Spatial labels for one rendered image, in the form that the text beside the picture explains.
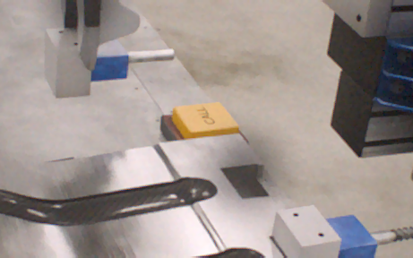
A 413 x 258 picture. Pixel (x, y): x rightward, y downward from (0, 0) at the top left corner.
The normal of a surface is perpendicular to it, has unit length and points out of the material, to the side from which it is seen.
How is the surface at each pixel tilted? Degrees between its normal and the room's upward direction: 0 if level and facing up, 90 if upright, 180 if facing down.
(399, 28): 90
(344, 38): 90
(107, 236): 2
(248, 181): 90
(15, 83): 0
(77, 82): 90
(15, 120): 0
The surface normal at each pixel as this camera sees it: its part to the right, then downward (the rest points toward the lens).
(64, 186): 0.10, -0.86
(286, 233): -0.93, 0.10
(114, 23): 0.38, 0.33
